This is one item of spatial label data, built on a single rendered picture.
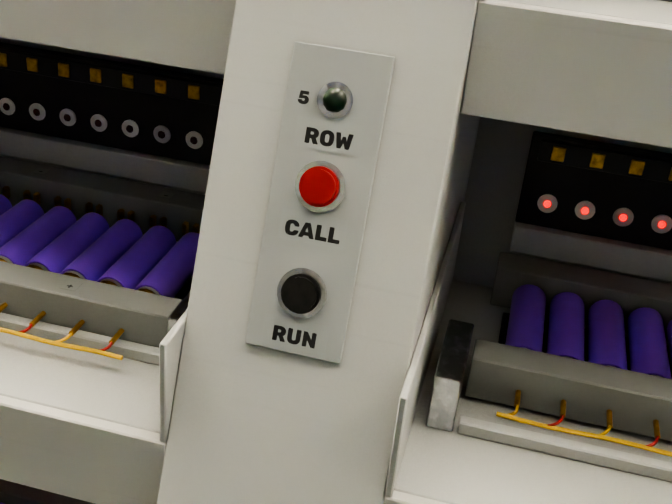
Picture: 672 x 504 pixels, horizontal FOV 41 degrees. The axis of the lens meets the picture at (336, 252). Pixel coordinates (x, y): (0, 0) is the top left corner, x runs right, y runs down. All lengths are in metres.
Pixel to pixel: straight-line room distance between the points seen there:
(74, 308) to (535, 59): 0.24
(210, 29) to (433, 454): 0.20
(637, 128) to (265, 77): 0.15
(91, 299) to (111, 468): 0.08
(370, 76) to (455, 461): 0.17
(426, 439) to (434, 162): 0.13
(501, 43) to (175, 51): 0.14
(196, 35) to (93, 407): 0.17
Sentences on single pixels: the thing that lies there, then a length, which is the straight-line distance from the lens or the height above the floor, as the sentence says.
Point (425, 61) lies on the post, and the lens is 0.35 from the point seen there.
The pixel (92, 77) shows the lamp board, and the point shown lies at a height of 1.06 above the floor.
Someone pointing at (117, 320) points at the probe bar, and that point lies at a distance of 0.44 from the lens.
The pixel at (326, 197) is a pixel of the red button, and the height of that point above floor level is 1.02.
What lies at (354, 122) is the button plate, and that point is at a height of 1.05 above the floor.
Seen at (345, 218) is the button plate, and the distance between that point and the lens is 0.35.
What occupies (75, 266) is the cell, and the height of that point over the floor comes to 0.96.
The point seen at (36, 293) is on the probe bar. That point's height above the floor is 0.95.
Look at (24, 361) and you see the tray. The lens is 0.45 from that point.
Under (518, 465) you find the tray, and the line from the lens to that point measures 0.40.
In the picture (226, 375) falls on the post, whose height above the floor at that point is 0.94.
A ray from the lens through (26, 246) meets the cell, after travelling 0.50.
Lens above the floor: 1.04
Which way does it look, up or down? 7 degrees down
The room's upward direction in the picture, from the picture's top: 10 degrees clockwise
